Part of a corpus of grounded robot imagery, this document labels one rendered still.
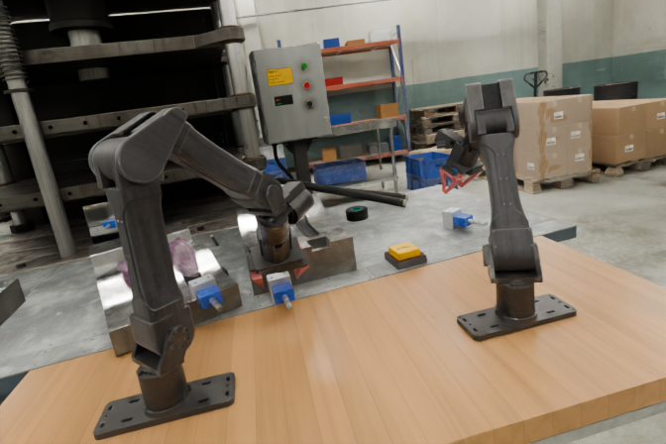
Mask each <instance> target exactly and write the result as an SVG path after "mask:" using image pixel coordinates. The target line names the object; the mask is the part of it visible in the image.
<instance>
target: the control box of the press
mask: <svg viewBox="0 0 666 444"><path fill-rule="evenodd" d="M249 61H250V66H251V72H252V77H253V82H254V88H255V94H256V100H257V105H258V111H259V117H260V122H261V128H262V134H263V139H264V143H265V144H267V145H272V147H273V149H274V157H275V160H276V163H277V165H278V166H279V168H280V169H281V170H283V171H284V172H285V173H286V175H287V176H288V177H289V178H291V179H294V178H293V176H292V175H291V173H290V172H289V171H288V170H287V169H286V168H285V167H284V166H283V165H282V164H281V163H280V161H279V159H278V150H277V145H278V143H281V144H283V145H284V146H285V147H286V148H287V149H288V150H289V151H290V152H291V153H292V154H293V160H294V167H295V173H296V179H297V180H302V181H307V182H311V175H310V169H309V162H308V155H307V151H308V149H309V147H310V145H311V143H312V141H315V139H317V137H321V136H328V135H332V130H331V123H330V116H329V108H328V101H327V93H326V86H325V79H324V71H323V64H322V57H321V49H320V44H312V45H302V46H293V47H283V48H273V49H263V50H253V51H251V52H250V54H249Z"/></svg>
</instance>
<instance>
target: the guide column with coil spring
mask: <svg viewBox="0 0 666 444"><path fill-rule="evenodd" d="M16 50H17V49H16V48H10V49H0V52H3V51H16ZM17 54H18V53H4V54H0V56H8V55H17ZM5 59H19V57H18V56H11V57H3V58H0V61H1V60H5ZM10 63H21V62H20V61H7V62H2V63H1V65H4V64H10ZM16 67H22V66H21V65H12V66H5V67H2V68H3V69H7V68H16ZM12 72H24V71H23V70H22V69H17V70H8V71H4V74H6V73H12ZM16 76H25V74H13V75H7V76H5V78H9V77H16ZM6 81H7V84H8V88H9V89H15V88H28V84H26V78H16V79H10V80H6ZM10 94H11V97H12V100H13V104H14V107H15V110H16V113H17V117H18V120H19V123H20V126H21V129H22V133H23V136H24V139H25V142H26V146H27V149H28V152H29V155H30V158H31V162H32V165H33V168H34V171H35V174H36V178H37V181H38V184H39V187H40V191H41V194H42V197H43V200H44V203H45V206H46V209H47V212H48V215H49V218H50V222H51V225H52V228H53V231H54V235H55V240H56V243H57V246H58V250H59V253H60V256H61V257H62V258H68V257H71V256H74V255H76V254H77V250H76V247H75V243H74V240H73V237H72V233H71V230H70V227H69V223H68V220H67V217H66V213H65V210H64V207H63V203H62V200H61V197H60V193H59V190H58V187H57V183H56V178H55V174H54V171H53V168H52V164H51V161H50V158H49V154H48V151H47V148H46V144H45V141H44V138H43V134H42V131H41V128H40V124H39V121H38V118H37V114H36V111H35V108H34V104H33V101H32V98H31V94H30V92H27V91H26V92H14V93H10Z"/></svg>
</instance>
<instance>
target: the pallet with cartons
mask: <svg viewBox="0 0 666 444"><path fill-rule="evenodd" d="M592 123H593V130H592V165H593V166H600V167H607V169H606V171H602V170H600V174H602V175H609V176H622V174H623V169H627V170H634V171H646V170H651V167H650V165H660V166H666V98H653V99H625V100H604V101H593V118H592Z"/></svg>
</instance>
